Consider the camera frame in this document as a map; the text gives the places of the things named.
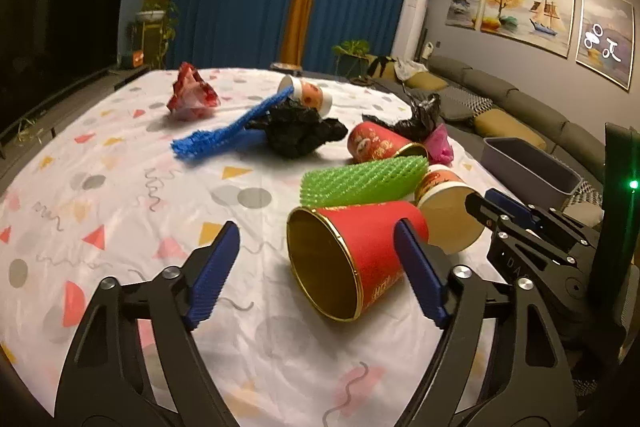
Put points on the large yellow pillow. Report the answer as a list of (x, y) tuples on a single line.
[(510, 127)]

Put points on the small yellow pillow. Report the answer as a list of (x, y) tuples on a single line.
[(425, 81)]

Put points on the black white patterned pillow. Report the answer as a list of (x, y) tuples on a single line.
[(585, 197), (475, 102)]

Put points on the red paper cup gold lining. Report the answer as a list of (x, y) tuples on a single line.
[(370, 247), (375, 142)]

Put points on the black television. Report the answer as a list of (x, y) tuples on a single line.
[(55, 42)]

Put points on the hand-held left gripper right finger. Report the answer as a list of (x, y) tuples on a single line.
[(419, 274)]

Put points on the pink plastic bag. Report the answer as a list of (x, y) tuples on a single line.
[(440, 149)]

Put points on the large black plastic bag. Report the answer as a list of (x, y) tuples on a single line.
[(295, 132)]

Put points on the grey sofa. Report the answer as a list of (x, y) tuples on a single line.
[(540, 107)]

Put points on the tree and sailboat painting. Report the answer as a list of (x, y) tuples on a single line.
[(530, 9)]

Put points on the small black plastic bag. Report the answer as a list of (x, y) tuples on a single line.
[(420, 117)]

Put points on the black cloth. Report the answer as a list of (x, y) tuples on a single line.
[(382, 67)]

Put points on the green foam net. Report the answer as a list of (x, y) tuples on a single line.
[(350, 182)]

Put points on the blue foam net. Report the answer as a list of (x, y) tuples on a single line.
[(225, 134)]

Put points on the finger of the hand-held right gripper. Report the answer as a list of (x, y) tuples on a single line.
[(481, 209), (507, 202)]

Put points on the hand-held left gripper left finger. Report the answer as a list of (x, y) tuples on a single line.
[(216, 274)]

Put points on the painting with white doodles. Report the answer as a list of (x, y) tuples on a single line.
[(605, 37)]

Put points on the grey pillow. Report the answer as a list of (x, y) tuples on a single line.
[(447, 108)]

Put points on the white cloth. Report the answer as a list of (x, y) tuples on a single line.
[(410, 68)]

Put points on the dark television stand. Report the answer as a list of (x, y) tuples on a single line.
[(60, 101)]

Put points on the white paper cup red print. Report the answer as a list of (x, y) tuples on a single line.
[(312, 96), (440, 187)]

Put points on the green potted plant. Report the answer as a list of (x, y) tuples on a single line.
[(352, 49)]

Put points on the white standing air conditioner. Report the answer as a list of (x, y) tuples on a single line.
[(411, 24)]

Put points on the potted plant on stand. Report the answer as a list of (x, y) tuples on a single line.
[(150, 14)]

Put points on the small orange box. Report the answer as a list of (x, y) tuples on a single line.
[(134, 58)]

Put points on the flat printed box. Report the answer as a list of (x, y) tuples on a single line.
[(287, 67)]

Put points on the grey plastic bin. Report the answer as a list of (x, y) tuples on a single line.
[(525, 179)]

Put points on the white printed sheet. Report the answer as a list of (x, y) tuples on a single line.
[(125, 187)]

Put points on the white handheld appliance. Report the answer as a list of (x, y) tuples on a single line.
[(427, 52)]

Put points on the mountain landscape painting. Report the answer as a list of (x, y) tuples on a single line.
[(465, 2)]

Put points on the crumpled red wrapper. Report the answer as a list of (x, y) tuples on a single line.
[(192, 94)]

